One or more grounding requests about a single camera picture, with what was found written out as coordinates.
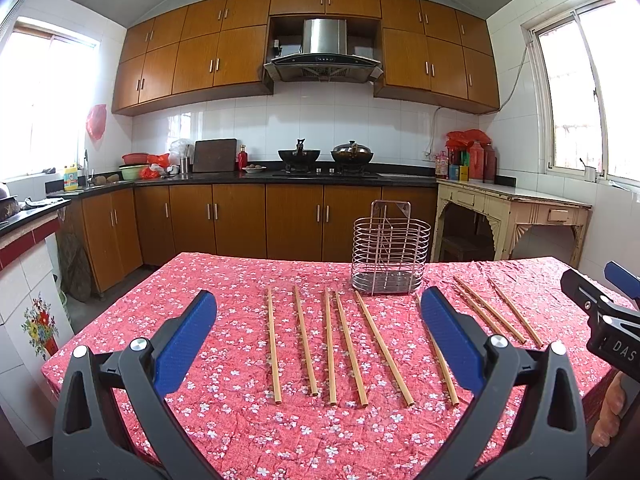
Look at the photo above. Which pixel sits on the gas stove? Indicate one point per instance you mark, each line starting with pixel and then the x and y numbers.
pixel 325 173

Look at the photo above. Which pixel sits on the red plastic bag on wall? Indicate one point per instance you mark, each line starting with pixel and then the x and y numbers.
pixel 96 122

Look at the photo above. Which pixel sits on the wooden chopstick eight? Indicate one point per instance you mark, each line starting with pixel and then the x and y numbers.
pixel 480 300

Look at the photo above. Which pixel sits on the wooden chopstick one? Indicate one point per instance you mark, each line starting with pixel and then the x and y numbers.
pixel 277 393

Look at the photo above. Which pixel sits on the wire utensil holder basket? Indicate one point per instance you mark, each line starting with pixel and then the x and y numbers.
pixel 389 250

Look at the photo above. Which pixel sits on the lower wooden cabinets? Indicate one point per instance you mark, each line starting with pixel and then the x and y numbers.
pixel 106 236

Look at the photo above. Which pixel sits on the dark cutting board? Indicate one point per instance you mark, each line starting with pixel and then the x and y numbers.
pixel 217 155

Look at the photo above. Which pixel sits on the cream wooden side table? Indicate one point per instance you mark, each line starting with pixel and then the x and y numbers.
pixel 510 212

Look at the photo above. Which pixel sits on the red floral tablecloth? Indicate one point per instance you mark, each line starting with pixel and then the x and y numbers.
pixel 232 368

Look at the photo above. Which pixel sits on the lidded wok right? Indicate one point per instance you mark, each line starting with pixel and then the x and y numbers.
pixel 352 154

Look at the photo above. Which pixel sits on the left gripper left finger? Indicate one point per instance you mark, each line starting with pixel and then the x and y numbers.
pixel 90 437

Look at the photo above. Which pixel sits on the red bottle on counter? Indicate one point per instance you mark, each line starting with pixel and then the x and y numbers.
pixel 242 158

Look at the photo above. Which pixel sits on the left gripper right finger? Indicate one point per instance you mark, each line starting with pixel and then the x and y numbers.
pixel 548 437

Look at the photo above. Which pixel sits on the wooden cabinets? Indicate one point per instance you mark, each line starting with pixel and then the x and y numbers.
pixel 106 236
pixel 412 50

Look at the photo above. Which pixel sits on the red thermos pair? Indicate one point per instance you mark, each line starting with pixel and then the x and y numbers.
pixel 482 163

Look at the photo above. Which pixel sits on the right window frame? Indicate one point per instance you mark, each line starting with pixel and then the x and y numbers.
pixel 585 56

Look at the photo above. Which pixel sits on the wooden chopstick five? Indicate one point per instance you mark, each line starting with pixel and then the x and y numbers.
pixel 384 349

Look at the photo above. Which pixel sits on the wooden chopstick four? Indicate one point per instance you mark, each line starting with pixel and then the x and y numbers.
pixel 362 393

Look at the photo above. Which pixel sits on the green and red basins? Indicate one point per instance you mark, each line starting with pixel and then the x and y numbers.
pixel 132 165

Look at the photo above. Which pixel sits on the wooden chopstick three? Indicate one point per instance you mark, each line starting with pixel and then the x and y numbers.
pixel 330 348

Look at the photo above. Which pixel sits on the person's right hand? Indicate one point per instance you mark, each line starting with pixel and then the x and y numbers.
pixel 608 423

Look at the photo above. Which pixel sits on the steel range hood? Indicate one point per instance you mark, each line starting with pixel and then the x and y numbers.
pixel 302 48

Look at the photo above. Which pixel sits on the upper wooden cabinets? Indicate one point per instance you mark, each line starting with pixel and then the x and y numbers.
pixel 412 50

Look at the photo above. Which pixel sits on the wooden chopstick six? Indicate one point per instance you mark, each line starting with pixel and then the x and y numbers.
pixel 443 369

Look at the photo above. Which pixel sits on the wooden chopstick nine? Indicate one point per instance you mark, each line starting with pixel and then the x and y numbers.
pixel 494 294

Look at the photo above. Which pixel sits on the wooden chopstick seven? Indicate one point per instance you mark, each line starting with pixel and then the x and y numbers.
pixel 478 310

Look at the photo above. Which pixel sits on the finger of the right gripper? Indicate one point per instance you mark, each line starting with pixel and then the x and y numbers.
pixel 623 279
pixel 581 291

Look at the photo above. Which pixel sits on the wooden chopstick two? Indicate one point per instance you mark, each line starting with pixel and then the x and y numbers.
pixel 313 386

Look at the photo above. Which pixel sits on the yellow detergent bottle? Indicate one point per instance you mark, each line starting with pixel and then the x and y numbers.
pixel 70 178

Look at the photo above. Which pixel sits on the black wok left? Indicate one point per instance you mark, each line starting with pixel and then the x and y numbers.
pixel 299 158

